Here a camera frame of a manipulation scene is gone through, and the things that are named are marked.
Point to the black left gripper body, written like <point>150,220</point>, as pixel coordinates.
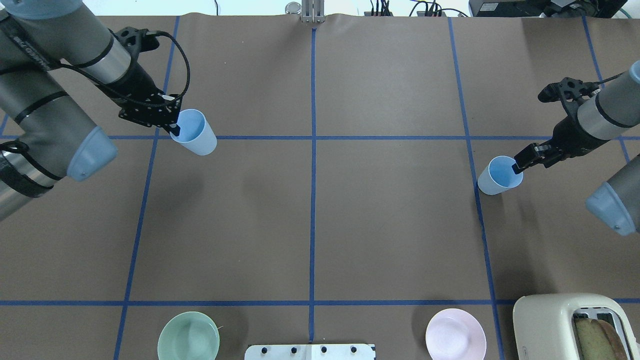
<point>136,84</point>

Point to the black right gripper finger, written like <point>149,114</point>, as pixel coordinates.
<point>520,164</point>

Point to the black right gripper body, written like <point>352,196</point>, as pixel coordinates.
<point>573,136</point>

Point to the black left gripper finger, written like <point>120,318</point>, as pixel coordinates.
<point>175,130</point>

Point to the light blue cup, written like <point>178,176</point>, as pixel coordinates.
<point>195,132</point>
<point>499,176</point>

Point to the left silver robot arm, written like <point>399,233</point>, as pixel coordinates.
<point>59,139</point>

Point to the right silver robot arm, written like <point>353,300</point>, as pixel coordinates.
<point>597,113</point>

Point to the cream white toaster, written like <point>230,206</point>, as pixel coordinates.
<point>544,326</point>

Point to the pink plastic bowl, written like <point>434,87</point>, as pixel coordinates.
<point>454,334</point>

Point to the brown bread slice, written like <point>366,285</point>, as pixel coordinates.
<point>598,340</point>

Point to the green plastic bowl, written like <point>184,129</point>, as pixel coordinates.
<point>190,335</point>

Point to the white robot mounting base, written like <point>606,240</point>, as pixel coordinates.
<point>347,351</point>

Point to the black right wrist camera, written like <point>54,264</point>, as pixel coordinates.
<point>568,90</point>

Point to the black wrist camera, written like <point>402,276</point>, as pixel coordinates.
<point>568,90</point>
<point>137,41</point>

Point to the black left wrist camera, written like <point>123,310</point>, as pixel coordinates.
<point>137,41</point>

